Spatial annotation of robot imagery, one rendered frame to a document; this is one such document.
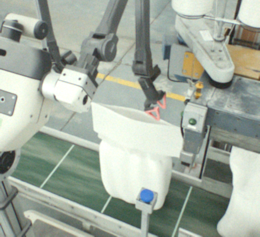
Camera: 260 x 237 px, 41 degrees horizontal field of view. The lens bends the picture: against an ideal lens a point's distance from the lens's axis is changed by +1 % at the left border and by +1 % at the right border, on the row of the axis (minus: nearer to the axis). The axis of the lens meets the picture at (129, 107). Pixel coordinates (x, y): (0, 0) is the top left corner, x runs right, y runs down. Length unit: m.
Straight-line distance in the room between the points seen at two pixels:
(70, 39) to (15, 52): 3.18
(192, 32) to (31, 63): 0.73
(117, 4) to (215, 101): 0.49
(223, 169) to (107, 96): 1.68
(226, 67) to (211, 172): 0.90
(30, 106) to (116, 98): 2.26
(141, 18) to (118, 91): 2.10
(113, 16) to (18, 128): 0.50
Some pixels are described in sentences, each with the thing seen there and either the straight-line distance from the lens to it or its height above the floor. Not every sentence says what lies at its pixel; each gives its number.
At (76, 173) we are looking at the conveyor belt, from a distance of 2.30.
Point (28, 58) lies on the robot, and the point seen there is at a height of 1.54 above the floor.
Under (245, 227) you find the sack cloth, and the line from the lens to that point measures 1.89.
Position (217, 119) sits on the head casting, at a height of 1.28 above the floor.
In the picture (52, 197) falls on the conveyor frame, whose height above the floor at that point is 0.41.
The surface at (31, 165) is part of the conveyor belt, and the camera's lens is 2.40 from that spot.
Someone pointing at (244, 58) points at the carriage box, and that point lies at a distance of 1.60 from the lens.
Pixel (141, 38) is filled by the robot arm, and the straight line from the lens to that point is 1.46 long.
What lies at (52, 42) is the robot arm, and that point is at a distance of 1.70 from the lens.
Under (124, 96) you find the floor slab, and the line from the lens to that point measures 3.42.
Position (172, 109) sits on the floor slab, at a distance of 3.31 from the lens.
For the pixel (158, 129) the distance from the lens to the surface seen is 1.68.
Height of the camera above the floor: 2.16
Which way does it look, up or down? 41 degrees down
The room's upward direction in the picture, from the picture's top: straight up
